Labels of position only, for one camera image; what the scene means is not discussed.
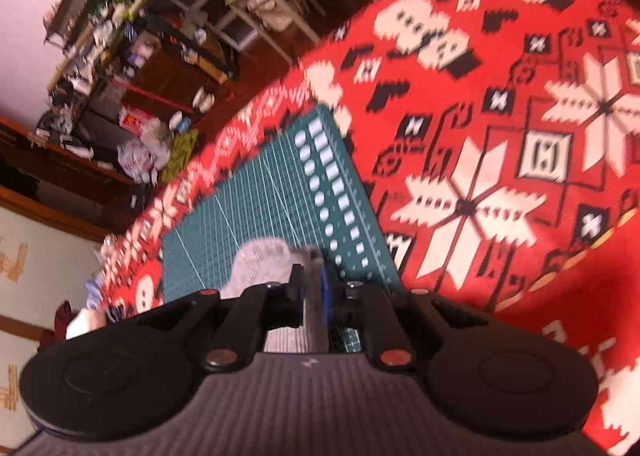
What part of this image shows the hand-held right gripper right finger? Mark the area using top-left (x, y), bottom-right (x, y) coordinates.
top-left (320, 270), bottom-right (482, 371)

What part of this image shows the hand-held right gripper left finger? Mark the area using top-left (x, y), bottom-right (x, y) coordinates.
top-left (145, 263), bottom-right (306, 371)

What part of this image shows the grey ribbed polo shirt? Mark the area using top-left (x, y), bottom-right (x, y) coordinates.
top-left (220, 236), bottom-right (331, 354)

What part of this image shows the green cutting mat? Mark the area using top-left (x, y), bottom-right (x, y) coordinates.
top-left (160, 103), bottom-right (403, 354)

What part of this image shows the yellow-green lattice trivet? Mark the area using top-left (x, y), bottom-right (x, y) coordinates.
top-left (160, 128), bottom-right (201, 184)

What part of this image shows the folded white cloth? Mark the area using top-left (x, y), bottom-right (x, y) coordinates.
top-left (65, 308), bottom-right (108, 339)

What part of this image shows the white plastic bag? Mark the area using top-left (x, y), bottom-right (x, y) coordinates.
top-left (117, 121), bottom-right (173, 184)

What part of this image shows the white bowl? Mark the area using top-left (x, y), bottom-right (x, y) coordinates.
top-left (192, 86), bottom-right (216, 114)

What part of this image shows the red and white carton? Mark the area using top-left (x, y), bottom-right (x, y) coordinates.
top-left (119, 106), bottom-right (151, 135)

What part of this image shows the red broom stick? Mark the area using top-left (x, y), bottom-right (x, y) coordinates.
top-left (112, 78), bottom-right (196, 115)

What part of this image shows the red patterned blanket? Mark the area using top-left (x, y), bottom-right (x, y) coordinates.
top-left (95, 0), bottom-right (640, 456)

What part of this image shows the brown wooden drawer cabinet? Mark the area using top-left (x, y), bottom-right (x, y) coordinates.
top-left (120, 30), bottom-right (236, 111)

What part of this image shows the dark wooden cabinet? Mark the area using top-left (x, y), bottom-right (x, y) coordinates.
top-left (0, 116), bottom-right (151, 237)

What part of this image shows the cluttered black shelf rack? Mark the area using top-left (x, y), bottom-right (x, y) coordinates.
top-left (42, 0), bottom-right (166, 101)

